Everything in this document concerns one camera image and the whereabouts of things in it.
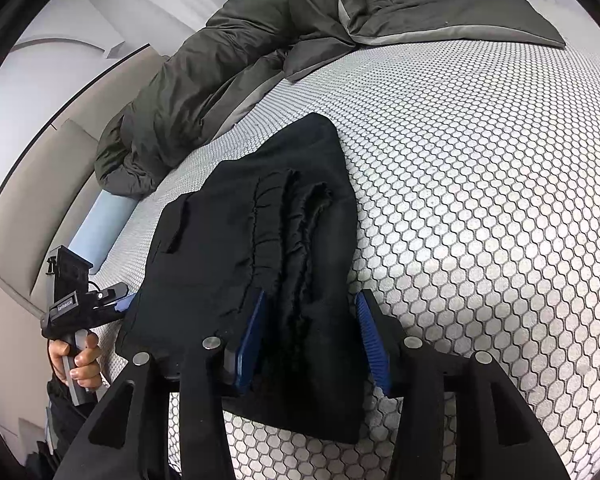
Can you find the person's dark clothing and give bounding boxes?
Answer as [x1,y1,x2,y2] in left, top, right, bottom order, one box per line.
[45,375,111,480]

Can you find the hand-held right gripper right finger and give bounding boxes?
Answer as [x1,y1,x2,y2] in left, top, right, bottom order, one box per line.
[355,290,573,480]

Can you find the bed with honeycomb mattress cover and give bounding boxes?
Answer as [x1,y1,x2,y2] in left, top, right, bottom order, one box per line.
[87,40,600,480]

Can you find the person's left hand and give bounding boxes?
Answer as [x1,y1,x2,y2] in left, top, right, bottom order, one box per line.
[49,332,103,391]

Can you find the beige padded headboard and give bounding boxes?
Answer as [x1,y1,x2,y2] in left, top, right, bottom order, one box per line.
[0,44,173,451]

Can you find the dark grey duvet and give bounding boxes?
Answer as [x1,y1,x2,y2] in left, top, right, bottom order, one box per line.
[94,0,567,197]

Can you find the light blue bolster pillow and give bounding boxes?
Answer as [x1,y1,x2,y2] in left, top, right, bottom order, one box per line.
[74,192,138,266]

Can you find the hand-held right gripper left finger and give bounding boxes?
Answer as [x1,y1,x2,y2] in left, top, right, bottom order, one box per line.
[52,289,268,480]

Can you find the black pants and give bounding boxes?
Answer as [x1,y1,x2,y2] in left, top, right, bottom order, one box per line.
[115,112,376,443]

